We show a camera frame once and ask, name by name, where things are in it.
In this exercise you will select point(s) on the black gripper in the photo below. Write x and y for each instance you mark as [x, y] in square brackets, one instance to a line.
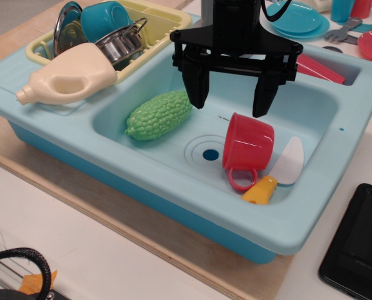
[267, 56]

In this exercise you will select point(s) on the red toy cup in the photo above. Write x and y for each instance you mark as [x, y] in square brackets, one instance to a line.
[248, 147]

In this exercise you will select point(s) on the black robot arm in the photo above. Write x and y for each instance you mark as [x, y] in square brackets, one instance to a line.
[239, 17]

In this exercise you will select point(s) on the teal cup in background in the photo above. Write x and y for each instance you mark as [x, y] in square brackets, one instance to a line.
[341, 10]

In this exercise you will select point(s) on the red cup in background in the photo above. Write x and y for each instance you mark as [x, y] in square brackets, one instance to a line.
[361, 9]

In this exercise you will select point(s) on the teal toy cup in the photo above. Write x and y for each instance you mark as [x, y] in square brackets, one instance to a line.
[100, 19]

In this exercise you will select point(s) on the red toy faucet piece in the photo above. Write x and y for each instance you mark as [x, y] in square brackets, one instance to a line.
[310, 67]

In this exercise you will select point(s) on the green toy bitter gourd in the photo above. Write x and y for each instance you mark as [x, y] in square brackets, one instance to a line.
[158, 116]

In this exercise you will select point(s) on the yellow dish rack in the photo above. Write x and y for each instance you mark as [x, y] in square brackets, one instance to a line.
[161, 22]

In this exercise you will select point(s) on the teal toy plate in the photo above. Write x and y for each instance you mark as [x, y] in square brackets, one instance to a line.
[301, 21]

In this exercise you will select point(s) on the light blue toy sink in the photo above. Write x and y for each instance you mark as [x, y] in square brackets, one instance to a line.
[172, 176]

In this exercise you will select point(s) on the steel toy pot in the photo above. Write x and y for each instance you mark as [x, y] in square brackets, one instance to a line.
[123, 44]

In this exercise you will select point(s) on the grey toy fork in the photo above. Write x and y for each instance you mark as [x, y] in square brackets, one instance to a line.
[341, 34]

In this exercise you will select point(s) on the cream toy detergent bottle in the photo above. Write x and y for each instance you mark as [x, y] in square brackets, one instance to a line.
[74, 75]

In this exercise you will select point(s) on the steel pot lid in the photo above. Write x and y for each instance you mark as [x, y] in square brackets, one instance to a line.
[68, 31]

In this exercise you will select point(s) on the black smartphone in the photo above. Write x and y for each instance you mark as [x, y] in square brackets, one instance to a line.
[347, 265]

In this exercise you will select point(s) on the orange tape piece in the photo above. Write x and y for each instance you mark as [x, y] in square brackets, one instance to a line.
[31, 284]

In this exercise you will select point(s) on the toy knife yellow handle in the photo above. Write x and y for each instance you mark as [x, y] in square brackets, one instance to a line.
[285, 171]

